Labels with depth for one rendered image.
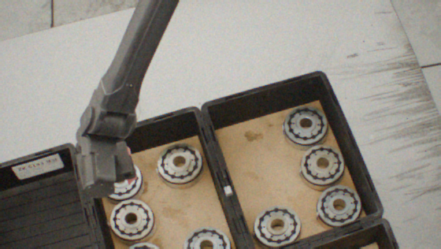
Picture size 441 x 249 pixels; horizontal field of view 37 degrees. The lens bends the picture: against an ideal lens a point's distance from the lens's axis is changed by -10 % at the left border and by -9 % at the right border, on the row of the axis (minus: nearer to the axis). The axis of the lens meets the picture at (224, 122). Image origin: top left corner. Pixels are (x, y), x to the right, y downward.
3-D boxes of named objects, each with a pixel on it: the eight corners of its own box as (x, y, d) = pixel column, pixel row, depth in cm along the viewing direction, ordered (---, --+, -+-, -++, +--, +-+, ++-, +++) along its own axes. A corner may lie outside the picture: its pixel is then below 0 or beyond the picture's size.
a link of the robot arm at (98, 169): (136, 107, 119) (90, 100, 115) (144, 168, 114) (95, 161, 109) (110, 143, 128) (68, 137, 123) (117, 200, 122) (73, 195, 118)
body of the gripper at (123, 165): (135, 175, 130) (127, 155, 124) (83, 188, 129) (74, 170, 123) (127, 145, 133) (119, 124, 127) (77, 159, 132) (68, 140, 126)
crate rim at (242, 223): (199, 109, 165) (198, 103, 163) (323, 74, 167) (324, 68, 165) (252, 264, 144) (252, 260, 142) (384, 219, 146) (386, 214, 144)
